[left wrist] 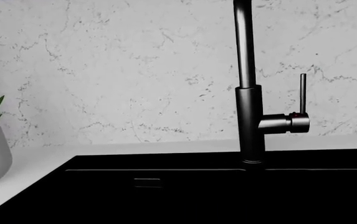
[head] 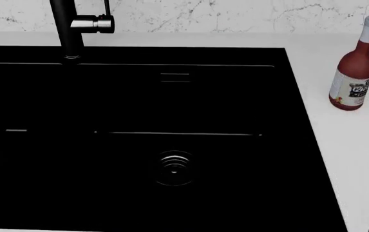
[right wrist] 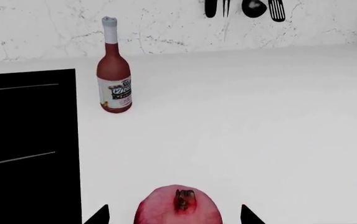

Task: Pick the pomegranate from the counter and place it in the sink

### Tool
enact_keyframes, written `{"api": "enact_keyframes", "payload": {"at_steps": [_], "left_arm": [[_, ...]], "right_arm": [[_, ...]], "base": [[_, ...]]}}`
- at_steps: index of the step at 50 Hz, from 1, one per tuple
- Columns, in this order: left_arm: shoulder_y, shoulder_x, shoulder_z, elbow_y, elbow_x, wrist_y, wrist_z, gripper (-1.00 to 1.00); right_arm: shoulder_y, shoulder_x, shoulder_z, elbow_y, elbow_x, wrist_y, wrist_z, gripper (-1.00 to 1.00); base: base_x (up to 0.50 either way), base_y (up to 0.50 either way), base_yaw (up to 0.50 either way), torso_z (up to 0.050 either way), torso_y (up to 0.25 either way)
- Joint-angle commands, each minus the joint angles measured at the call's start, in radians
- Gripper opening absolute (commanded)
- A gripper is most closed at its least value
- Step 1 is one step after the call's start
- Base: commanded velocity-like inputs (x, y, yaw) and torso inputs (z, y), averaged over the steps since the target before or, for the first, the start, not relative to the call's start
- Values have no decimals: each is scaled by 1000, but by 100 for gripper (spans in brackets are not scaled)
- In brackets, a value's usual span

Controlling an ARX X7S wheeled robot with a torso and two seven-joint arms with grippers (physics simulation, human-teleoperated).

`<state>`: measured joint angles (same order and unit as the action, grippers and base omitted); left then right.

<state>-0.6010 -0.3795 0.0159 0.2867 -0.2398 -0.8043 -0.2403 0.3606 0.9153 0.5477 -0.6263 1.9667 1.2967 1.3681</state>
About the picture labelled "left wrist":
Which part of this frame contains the black kitchen sink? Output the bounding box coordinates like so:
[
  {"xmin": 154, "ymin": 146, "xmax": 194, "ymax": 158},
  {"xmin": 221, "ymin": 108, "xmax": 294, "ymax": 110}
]
[{"xmin": 0, "ymin": 147, "xmax": 357, "ymax": 224}]

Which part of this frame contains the dark metal faucet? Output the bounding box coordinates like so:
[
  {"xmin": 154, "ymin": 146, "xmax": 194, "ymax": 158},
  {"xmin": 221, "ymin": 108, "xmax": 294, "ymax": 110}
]
[{"xmin": 232, "ymin": 0, "xmax": 311, "ymax": 166}]

